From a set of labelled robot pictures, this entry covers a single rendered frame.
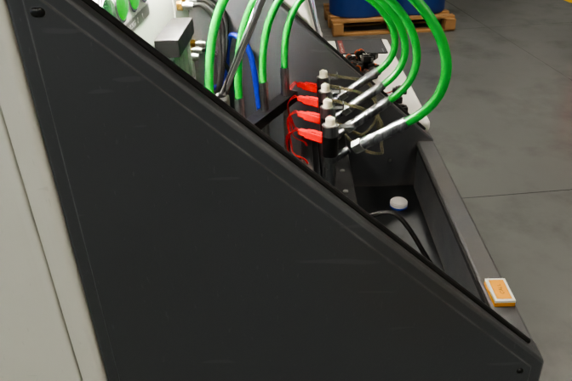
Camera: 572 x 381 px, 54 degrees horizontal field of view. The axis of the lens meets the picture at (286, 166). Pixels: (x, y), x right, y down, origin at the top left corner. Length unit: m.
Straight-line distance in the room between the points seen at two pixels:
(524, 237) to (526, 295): 0.40
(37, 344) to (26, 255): 0.14
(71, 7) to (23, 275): 0.34
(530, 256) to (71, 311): 2.18
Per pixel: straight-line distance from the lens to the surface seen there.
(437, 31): 0.78
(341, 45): 1.93
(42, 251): 0.72
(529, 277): 2.54
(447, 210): 1.09
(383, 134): 0.84
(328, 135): 0.95
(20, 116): 0.63
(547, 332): 2.32
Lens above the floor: 1.53
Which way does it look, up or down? 29 degrees down
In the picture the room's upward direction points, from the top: 2 degrees counter-clockwise
